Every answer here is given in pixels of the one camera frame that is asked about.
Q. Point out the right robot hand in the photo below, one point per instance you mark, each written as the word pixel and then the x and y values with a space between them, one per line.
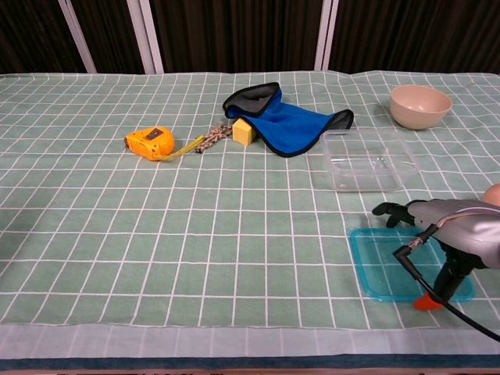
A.
pixel 461 230

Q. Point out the translucent blue plastic lid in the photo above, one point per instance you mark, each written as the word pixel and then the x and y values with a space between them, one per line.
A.
pixel 375 258

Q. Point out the clear plastic container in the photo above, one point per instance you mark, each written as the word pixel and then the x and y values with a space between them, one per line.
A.
pixel 363 156

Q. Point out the pink toy peach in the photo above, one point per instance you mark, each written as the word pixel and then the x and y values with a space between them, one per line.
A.
pixel 494 193

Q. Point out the beige bowl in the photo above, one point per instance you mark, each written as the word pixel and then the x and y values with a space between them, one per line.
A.
pixel 420 107

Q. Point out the blue cloth with grey lining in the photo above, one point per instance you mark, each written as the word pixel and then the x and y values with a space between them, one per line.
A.
pixel 285 125

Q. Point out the yellow foam block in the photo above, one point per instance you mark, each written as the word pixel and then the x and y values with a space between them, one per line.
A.
pixel 244 133

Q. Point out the black pleated curtain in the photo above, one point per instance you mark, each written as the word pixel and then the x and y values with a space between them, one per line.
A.
pixel 234 31

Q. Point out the green checked tablecloth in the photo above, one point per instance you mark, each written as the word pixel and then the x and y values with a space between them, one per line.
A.
pixel 156 234

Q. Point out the yellow tape measure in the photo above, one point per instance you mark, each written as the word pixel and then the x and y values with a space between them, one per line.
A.
pixel 150 142

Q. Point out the white frame post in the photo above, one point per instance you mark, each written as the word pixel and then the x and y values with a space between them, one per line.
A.
pixel 326 35
pixel 146 35
pixel 77 35

